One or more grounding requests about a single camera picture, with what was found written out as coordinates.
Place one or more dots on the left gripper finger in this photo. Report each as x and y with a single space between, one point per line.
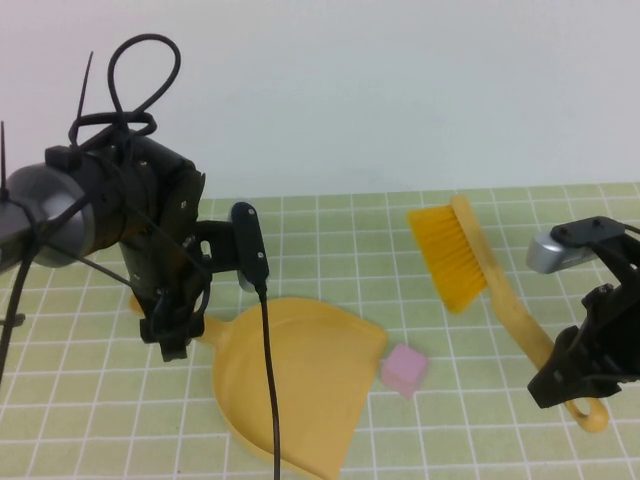
175 351

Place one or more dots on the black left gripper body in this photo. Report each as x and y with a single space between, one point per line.
160 290

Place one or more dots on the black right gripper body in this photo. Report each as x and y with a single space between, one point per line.
615 340

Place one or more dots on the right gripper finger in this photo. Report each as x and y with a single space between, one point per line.
577 347
575 387

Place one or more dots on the yellow plastic dustpan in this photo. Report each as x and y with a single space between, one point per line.
310 375

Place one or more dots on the yellow hand brush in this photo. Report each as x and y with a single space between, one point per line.
450 250

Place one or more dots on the pink foam cube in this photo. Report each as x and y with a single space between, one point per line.
405 370

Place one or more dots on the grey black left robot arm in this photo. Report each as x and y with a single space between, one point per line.
50 210

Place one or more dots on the black zip tie on arm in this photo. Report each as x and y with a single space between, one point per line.
5 192

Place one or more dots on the black hanging zip tie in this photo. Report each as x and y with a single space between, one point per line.
17 320

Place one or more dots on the green checked table mat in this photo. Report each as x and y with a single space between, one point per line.
350 240

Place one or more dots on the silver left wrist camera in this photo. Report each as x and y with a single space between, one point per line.
246 283

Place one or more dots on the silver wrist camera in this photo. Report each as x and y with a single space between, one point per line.
246 283
550 255

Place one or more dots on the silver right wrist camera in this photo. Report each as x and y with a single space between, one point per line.
550 255

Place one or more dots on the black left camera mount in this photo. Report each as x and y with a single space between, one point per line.
250 240

